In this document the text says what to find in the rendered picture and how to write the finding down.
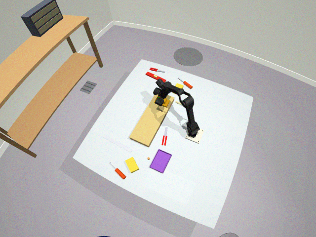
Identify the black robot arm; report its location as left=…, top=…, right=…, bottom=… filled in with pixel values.
left=153, top=79, right=200, bottom=138

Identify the beige panel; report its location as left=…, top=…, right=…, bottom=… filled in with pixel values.
left=129, top=94, right=175, bottom=147

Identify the purple tray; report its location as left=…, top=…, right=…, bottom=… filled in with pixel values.
left=150, top=149, right=172, bottom=174

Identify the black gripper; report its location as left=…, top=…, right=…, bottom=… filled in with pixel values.
left=155, top=92, right=168, bottom=106

